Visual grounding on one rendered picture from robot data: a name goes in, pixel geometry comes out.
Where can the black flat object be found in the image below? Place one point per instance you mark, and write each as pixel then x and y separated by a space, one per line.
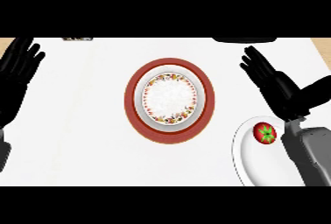
pixel 242 39

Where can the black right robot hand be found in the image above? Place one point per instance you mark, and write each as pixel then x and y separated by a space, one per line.
pixel 279 87

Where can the floral rimmed white plate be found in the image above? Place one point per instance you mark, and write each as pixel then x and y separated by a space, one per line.
pixel 168 97

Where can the plain white plate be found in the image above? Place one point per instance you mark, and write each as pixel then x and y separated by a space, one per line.
pixel 258 163

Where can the red tomato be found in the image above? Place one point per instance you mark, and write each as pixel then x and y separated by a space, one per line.
pixel 263 133

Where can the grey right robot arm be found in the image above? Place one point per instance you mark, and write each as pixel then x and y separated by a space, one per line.
pixel 307 151

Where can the red round placemat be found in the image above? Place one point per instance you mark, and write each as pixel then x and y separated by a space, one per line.
pixel 168 100

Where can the dark grey striped object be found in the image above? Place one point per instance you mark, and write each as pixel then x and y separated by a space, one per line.
pixel 76 38

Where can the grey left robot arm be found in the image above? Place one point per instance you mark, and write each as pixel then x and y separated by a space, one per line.
pixel 2 150

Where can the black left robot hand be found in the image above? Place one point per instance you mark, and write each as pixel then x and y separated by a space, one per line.
pixel 14 78

